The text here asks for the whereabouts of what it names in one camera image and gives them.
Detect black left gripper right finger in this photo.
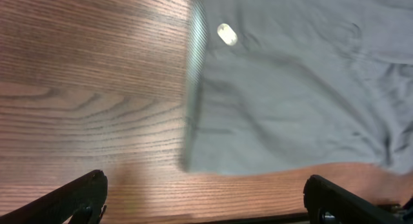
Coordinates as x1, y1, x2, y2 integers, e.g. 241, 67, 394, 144
303, 175, 407, 224

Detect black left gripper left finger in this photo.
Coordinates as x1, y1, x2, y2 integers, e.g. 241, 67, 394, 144
1, 170, 108, 224

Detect grey shorts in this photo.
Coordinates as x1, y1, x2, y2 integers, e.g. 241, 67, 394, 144
183, 0, 412, 175

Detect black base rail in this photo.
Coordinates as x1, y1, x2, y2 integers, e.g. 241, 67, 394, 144
190, 203, 413, 224

